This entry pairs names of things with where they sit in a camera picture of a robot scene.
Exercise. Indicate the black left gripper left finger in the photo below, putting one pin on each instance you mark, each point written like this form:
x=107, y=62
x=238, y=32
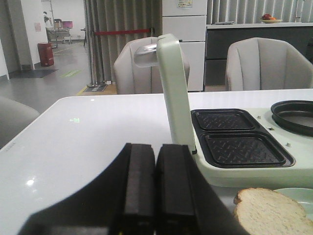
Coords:
x=119, y=201

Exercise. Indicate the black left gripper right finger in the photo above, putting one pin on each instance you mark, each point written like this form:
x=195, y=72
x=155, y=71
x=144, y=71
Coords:
x=186, y=203

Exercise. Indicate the bread slice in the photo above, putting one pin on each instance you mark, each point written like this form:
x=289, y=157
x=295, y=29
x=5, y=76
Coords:
x=262, y=211

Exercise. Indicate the green breakfast maker lid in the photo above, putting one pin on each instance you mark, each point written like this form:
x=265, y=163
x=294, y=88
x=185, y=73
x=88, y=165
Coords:
x=174, y=98

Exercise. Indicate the green breakfast maker base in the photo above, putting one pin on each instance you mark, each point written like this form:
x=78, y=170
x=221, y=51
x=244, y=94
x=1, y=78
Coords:
x=247, y=148

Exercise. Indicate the light green round plate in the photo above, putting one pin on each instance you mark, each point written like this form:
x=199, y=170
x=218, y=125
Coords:
x=303, y=196

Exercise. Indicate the left beige armchair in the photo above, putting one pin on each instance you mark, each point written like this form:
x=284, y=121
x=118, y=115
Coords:
x=131, y=79

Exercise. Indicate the beige armchair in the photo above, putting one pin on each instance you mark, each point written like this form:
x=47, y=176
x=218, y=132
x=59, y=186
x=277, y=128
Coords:
x=266, y=64
x=131, y=79

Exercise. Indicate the grey chair at left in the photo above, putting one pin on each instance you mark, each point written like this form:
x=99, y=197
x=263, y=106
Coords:
x=14, y=117

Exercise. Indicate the black round frying pan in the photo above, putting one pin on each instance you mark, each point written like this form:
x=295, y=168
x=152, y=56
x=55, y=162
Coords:
x=294, y=116

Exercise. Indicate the right beige armchair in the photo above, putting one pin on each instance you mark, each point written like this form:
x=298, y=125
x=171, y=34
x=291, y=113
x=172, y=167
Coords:
x=266, y=64

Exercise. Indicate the red belt stanchion barrier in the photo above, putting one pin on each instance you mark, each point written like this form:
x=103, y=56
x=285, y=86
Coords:
x=104, y=48

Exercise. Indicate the red trash bin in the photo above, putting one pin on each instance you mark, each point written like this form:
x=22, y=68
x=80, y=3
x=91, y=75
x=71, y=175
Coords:
x=45, y=54

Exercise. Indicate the dark grey counter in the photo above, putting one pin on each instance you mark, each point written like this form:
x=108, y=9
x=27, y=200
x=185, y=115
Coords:
x=220, y=37

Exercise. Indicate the white drawer cabinet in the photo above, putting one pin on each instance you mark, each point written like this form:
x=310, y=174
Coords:
x=186, y=20

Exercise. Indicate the fruit bowl on counter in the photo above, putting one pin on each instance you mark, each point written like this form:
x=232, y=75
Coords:
x=268, y=18

